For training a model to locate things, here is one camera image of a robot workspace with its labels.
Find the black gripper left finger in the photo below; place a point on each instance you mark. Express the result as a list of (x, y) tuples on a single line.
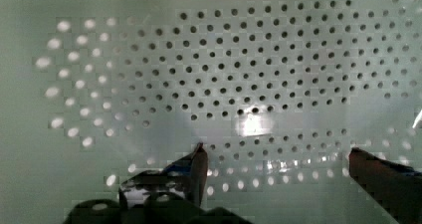
[(184, 177)]

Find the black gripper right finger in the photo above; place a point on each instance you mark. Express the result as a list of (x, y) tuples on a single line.
[(397, 188)]

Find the mint green oval strainer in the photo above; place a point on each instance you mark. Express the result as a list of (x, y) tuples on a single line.
[(278, 91)]

